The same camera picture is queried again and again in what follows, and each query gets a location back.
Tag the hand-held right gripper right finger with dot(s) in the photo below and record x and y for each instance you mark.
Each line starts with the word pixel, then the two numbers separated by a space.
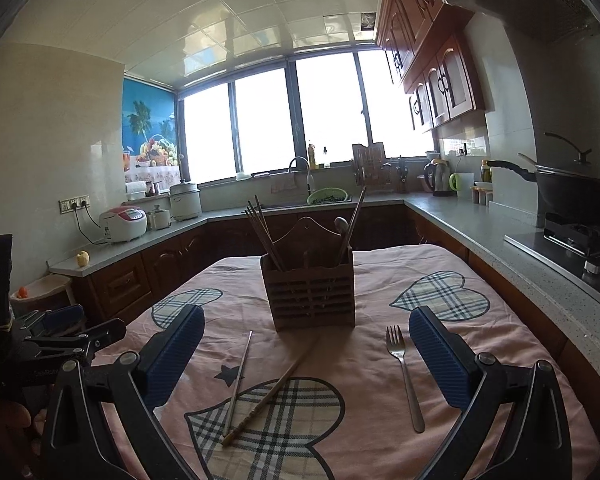
pixel 437 355

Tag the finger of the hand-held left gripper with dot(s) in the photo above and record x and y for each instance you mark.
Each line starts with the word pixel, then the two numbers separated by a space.
pixel 67 318
pixel 105 333

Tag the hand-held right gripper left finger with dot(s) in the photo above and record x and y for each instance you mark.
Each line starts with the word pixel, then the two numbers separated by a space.
pixel 175 355

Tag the metal fork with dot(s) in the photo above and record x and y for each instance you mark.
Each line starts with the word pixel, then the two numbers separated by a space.
pixel 408 390

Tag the metal chopstick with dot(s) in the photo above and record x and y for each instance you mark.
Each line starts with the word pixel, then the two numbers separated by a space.
pixel 237 385
pixel 273 237

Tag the wooden chopstick with patterned end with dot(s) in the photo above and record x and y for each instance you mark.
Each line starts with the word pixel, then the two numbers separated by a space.
pixel 273 390

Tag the wooden utensil holder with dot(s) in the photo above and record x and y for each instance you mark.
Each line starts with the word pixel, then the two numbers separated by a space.
pixel 307 300

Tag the brown wooden chopstick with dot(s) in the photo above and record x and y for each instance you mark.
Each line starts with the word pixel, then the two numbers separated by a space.
pixel 267 237

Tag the metal spoon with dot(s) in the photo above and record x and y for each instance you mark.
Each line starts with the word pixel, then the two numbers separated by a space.
pixel 341 225

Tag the person's left hand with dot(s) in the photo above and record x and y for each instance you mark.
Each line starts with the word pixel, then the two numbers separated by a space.
pixel 12 417

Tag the red tomato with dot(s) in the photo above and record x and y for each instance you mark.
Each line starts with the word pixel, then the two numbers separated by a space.
pixel 22 292

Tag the round wooden chopping block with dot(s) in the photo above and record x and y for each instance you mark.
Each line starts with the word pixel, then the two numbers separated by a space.
pixel 42 300

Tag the yellow fruit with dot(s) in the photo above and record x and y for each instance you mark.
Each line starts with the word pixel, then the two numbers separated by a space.
pixel 83 258

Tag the pink heart-print tablecloth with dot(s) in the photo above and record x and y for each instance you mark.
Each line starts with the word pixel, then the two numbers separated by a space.
pixel 370 385

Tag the white and red rice cooker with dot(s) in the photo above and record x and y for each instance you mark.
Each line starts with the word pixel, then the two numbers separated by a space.
pixel 122 225

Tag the small white lidded pot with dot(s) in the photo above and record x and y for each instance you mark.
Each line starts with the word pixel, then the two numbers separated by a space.
pixel 159 219

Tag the grey kitchen countertop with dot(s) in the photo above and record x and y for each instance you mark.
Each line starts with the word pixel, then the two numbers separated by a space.
pixel 480 230

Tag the dark wooden chopstick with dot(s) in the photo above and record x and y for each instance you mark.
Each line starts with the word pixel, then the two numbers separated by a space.
pixel 261 237

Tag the large white electric pot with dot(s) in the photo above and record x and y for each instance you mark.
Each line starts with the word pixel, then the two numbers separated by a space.
pixel 185 202

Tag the light wooden chopstick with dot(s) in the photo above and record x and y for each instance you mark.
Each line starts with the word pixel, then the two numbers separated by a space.
pixel 351 225

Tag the seasoning jar set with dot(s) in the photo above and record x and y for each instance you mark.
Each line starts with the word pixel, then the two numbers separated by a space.
pixel 481 195

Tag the black gas stove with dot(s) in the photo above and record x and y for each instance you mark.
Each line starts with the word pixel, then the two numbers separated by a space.
pixel 570 240

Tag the steel electric kettle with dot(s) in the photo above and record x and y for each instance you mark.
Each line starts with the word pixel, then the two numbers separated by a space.
pixel 437 177

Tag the condiment bottle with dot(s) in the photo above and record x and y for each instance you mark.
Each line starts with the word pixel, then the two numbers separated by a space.
pixel 486 171

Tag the green basin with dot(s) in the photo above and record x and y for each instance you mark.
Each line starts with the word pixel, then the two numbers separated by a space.
pixel 327 197

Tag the metal dish rack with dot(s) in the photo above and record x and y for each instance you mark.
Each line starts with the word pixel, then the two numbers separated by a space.
pixel 372 167

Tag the beige dish cloth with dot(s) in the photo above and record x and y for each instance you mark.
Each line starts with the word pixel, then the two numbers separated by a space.
pixel 285 185

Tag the black wok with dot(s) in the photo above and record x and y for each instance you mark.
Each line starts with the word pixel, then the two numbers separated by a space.
pixel 575 200

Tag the curved metal faucet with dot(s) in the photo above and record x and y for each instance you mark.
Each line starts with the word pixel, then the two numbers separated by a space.
pixel 307 175

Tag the small clear bottle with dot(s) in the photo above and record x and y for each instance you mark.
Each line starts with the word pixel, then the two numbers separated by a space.
pixel 326 159

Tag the black wok lid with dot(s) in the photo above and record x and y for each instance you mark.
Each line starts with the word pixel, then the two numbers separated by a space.
pixel 575 167

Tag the yellow bottle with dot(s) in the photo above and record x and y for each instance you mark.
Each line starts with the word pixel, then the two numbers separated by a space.
pixel 311 156

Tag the large kitchen window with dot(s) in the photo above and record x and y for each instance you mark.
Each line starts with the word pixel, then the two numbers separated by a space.
pixel 265 120

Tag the wooden upper cabinets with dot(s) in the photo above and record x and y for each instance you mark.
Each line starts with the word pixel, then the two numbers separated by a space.
pixel 445 85

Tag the wall socket strip with plugs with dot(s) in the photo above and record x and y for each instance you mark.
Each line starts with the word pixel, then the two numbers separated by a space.
pixel 74 204

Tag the white wall socket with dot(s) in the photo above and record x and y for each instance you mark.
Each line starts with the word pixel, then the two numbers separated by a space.
pixel 463 150

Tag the fruit wall poster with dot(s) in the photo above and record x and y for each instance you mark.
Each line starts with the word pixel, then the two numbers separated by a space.
pixel 150 120

